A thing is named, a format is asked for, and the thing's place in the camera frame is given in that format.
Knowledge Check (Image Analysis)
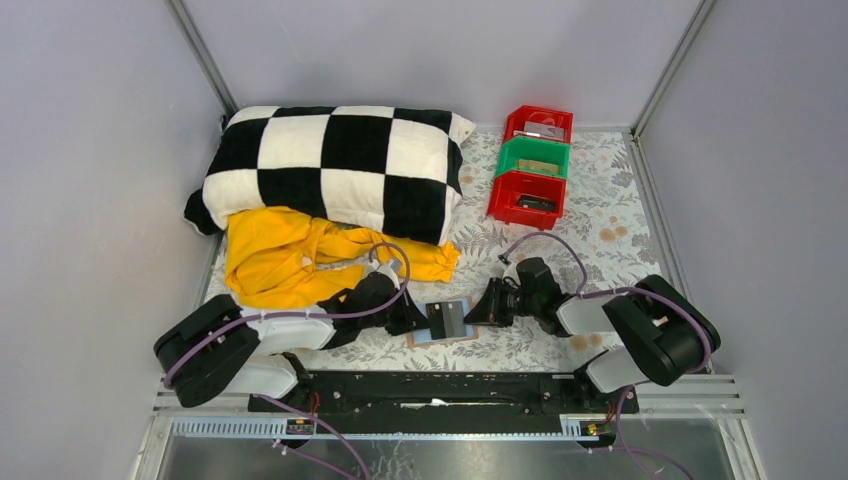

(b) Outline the pink leather card holder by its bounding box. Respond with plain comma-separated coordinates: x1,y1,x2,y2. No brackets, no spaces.
406,296,479,348

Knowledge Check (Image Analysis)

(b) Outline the black credit card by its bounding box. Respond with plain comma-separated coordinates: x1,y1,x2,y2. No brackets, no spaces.
425,300,466,340

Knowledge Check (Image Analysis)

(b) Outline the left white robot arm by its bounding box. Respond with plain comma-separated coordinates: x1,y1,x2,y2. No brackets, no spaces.
153,271,427,408

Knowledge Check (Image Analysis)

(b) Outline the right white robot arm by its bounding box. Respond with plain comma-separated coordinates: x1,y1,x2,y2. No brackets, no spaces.
464,257,721,396

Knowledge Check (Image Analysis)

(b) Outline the front red plastic bin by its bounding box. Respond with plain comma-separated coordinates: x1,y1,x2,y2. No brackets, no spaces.
487,170,567,231

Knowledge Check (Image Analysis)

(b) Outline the red plastic bin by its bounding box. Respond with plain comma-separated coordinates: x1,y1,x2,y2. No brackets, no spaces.
487,170,567,231
502,105,573,144

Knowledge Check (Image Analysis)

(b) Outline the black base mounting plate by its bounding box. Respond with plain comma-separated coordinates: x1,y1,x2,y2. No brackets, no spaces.
281,370,639,426

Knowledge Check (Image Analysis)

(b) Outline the floral patterned table mat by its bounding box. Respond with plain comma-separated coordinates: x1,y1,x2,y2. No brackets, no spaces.
185,129,684,374

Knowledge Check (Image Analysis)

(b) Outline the yellow cloth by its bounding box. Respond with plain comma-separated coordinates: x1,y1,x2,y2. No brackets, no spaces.
224,207,460,309

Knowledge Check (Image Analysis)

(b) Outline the black white checkered pillow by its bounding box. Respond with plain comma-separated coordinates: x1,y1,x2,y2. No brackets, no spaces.
183,106,476,246

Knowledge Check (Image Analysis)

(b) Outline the green plastic bin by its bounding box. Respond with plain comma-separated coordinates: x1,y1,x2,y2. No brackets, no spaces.
495,136,571,179

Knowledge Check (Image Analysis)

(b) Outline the back red plastic bin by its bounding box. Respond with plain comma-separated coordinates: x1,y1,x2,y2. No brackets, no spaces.
502,105,573,144

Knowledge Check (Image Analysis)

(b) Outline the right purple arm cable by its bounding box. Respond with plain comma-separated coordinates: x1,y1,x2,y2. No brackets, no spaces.
498,231,714,376

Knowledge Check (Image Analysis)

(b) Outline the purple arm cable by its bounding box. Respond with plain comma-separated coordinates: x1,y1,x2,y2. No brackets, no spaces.
498,231,714,376
163,242,413,389

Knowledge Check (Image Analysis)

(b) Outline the grey slotted cable duct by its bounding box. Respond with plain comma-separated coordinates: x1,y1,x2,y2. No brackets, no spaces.
171,415,599,443

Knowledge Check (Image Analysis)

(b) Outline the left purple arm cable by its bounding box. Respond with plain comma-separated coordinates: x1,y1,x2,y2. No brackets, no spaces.
163,242,413,389

